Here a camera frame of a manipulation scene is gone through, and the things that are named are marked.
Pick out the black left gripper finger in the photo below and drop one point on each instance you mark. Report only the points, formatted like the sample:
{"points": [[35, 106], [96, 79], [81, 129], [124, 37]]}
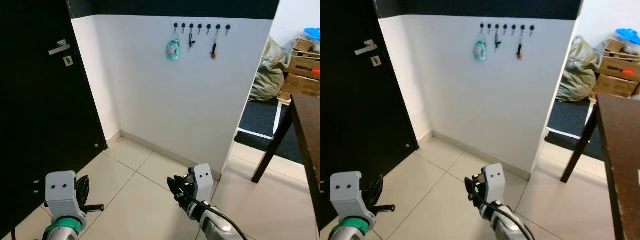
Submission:
{"points": [[380, 187], [86, 187], [80, 187], [370, 189]]}

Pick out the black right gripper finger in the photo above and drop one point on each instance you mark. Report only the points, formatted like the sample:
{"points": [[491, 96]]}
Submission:
{"points": [[181, 200], [176, 185], [476, 200], [472, 185]]}

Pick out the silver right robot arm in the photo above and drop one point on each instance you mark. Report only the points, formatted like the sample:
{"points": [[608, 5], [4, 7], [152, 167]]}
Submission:
{"points": [[505, 225], [215, 227]]}

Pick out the black door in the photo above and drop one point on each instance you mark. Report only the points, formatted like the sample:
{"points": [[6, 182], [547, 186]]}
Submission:
{"points": [[30, 125], [350, 125]]}

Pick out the dark brown wooden table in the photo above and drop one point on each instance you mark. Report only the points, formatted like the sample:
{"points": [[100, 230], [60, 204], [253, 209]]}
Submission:
{"points": [[306, 130], [620, 160]]}

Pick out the black floor mat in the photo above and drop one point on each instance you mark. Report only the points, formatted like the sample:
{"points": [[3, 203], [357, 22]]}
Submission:
{"points": [[257, 117], [567, 127]]}

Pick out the plain cardboard box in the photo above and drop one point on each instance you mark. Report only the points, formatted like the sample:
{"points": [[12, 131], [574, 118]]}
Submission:
{"points": [[614, 87], [300, 86]]}

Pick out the silver door lock plate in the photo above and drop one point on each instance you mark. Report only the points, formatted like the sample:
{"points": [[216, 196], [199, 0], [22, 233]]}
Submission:
{"points": [[376, 61], [68, 61]]}

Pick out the olive green sack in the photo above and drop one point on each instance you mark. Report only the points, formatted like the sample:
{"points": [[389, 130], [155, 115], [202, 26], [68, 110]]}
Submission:
{"points": [[575, 75], [265, 75]]}

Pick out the cardboard box orange logo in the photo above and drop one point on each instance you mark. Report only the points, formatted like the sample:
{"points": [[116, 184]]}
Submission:
{"points": [[302, 66], [620, 67]]}

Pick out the small wooden crate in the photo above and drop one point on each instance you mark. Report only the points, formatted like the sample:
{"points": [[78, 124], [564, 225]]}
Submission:
{"points": [[614, 46], [302, 45]]}

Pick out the blue plastic bag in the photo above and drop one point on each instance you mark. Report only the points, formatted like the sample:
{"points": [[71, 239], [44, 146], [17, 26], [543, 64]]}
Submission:
{"points": [[313, 33], [629, 36]]}

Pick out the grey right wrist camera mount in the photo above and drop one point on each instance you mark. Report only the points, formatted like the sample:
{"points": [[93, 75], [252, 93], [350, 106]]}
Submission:
{"points": [[495, 176], [203, 177]]}

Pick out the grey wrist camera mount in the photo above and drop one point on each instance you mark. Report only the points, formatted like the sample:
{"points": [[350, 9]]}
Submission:
{"points": [[203, 177], [61, 192], [495, 176], [346, 192]]}

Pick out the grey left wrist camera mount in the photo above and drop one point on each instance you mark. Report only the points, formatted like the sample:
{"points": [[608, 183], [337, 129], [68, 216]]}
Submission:
{"points": [[346, 192], [61, 192]]}

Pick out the black wall hook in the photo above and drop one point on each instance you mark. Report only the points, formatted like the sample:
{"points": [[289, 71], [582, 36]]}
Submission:
{"points": [[505, 26], [218, 26], [482, 26], [209, 26], [191, 26], [522, 26], [513, 26], [176, 26], [532, 27], [183, 26], [489, 26], [228, 27], [200, 26], [497, 26]]}

